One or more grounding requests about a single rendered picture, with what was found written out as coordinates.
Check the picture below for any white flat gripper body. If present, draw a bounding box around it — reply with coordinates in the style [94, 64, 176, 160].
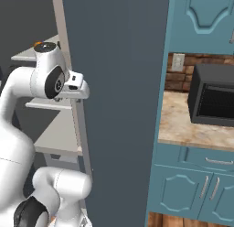
[54, 80, 91, 101]

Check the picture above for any pale grey freezer rack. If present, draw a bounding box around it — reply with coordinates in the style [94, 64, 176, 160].
[33, 108, 84, 156]
[25, 97, 77, 112]
[10, 34, 73, 71]

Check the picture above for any grey freezer door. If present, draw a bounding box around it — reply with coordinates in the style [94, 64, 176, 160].
[50, 0, 172, 227]

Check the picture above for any teal base cupboard door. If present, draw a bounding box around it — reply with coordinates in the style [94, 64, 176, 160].
[147, 164, 214, 220]
[197, 172, 234, 227]

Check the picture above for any dark grey fridge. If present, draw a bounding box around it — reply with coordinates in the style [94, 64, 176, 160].
[0, 0, 92, 207]

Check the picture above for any black microwave oven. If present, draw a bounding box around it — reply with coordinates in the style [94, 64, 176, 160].
[186, 63, 234, 128]

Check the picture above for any teal drawer front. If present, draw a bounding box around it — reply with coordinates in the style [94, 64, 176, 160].
[178, 146, 234, 175]

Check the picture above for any white wall socket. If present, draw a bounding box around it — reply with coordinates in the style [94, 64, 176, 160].
[171, 53, 186, 72]

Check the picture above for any teal wall cupboard door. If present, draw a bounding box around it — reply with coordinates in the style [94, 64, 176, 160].
[168, 0, 234, 56]

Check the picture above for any silver drawer handle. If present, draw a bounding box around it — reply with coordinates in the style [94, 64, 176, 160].
[205, 157, 234, 166]

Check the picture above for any silver base cupboard handle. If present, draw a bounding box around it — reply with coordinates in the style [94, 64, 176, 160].
[198, 175, 210, 200]
[208, 177, 221, 201]

